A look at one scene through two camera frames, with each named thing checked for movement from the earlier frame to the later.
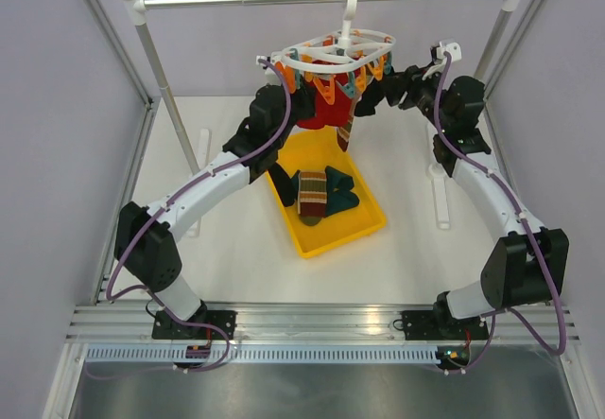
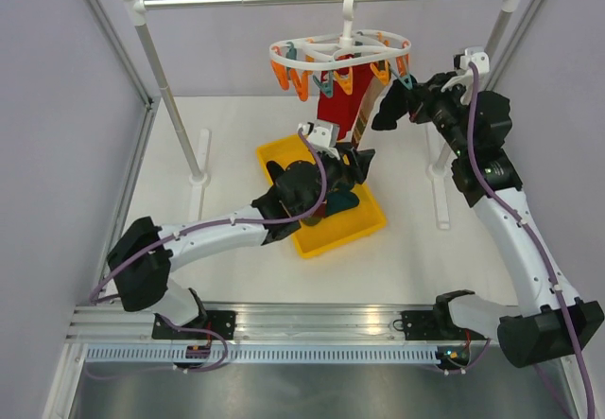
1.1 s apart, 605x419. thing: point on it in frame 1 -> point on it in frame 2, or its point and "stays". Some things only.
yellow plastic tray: (319, 149) stays
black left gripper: (306, 98) -> (360, 163)
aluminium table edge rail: (300, 321) stays
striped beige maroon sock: (343, 132) -> (374, 91)
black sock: (388, 86) -> (393, 105)
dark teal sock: (338, 193) stays
